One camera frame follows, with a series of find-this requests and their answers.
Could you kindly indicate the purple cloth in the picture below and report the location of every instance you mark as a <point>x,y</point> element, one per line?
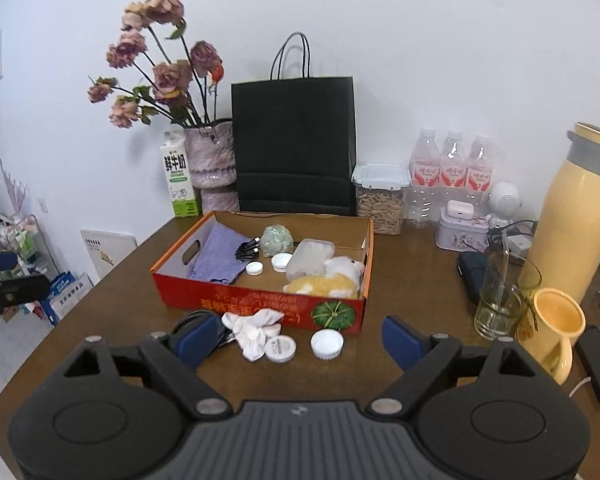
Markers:
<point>217,255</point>

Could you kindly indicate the yellow cup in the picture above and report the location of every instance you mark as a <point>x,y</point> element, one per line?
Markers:
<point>555,325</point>

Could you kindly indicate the black pouch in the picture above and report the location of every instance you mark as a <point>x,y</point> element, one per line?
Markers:
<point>472,272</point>

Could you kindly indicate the clear nut storage container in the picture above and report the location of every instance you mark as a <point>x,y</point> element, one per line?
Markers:
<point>380,205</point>

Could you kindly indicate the clear drinking glass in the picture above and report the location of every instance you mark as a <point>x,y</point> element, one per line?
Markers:
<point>500,305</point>

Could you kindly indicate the white leaning board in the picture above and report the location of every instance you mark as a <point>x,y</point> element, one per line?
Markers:
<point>107,252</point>

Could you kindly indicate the purple artificial plant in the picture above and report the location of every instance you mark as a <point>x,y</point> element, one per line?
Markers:
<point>15,190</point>

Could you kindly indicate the red cardboard box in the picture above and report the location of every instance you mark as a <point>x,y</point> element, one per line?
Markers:
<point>260,305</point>

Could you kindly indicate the yellow thermos jug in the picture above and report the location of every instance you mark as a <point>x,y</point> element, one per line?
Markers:
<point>570,210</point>

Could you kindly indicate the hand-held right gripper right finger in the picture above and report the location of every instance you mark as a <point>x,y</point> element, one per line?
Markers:
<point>405,340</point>

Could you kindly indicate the black flat device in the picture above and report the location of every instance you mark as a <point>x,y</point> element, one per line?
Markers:
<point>597,365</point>

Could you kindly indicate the white power adapter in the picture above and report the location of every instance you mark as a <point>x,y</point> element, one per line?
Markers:
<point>519,246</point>

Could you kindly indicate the white plush toy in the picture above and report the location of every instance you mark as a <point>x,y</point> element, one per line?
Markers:
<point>344,267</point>

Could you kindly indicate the white plastic lid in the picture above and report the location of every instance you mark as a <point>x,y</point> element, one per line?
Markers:
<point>326,344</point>
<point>254,268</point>
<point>280,348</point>
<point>281,261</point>

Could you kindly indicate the white green milk carton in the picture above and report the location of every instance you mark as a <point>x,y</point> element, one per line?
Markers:
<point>180,180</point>

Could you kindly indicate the pink marbled vase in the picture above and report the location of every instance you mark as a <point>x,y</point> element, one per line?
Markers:
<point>207,160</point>

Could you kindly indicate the floral tin box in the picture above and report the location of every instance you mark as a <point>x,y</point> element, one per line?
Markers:
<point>460,235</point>

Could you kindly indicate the red label water bottle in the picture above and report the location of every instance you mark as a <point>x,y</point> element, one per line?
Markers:
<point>480,172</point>
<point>424,175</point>
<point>453,170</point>

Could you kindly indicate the black paper bag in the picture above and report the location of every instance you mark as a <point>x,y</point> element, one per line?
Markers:
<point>292,145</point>

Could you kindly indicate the clear plastic container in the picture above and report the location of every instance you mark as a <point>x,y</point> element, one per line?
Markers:
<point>310,260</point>

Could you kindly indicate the white earbuds case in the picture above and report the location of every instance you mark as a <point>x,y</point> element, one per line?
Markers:
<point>460,209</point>

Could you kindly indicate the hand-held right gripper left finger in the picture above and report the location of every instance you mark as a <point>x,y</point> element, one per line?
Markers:
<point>197,337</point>

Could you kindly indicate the dried pink rose bouquet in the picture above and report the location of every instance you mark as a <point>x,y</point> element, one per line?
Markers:
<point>170,77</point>

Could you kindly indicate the blue white box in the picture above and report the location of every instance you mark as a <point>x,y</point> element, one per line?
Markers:
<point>67,292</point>

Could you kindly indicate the white cloth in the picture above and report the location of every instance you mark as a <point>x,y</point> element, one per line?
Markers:
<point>252,330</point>

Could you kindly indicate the white robot figurine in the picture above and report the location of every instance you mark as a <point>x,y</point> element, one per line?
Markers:
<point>502,200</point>

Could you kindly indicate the white wall socket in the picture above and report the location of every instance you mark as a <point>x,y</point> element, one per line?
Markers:
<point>42,204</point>

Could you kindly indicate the yellow plush toy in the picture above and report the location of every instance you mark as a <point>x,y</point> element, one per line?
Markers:
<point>320,285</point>

